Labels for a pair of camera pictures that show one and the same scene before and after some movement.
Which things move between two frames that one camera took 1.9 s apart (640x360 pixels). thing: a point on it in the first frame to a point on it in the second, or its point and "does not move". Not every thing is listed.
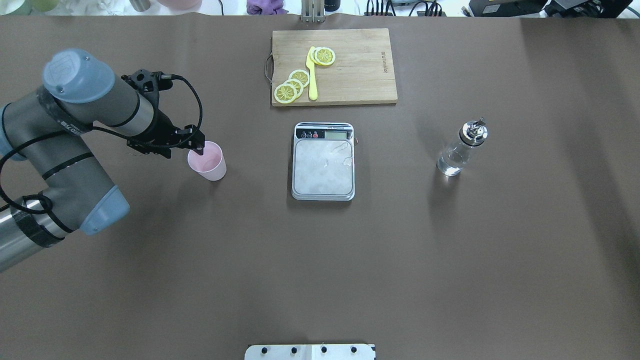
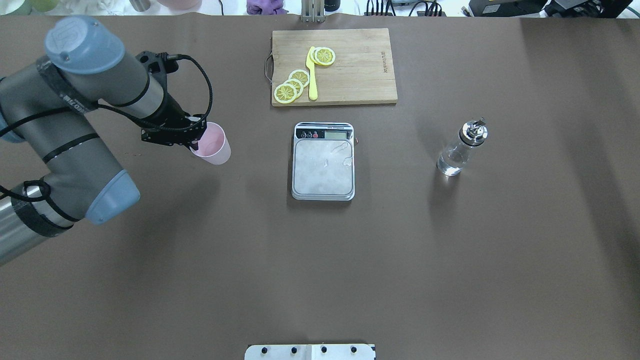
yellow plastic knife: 312,82 does not move
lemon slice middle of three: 297,85 does not move
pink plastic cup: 211,165 to 213,147
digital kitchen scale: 323,161 does not move
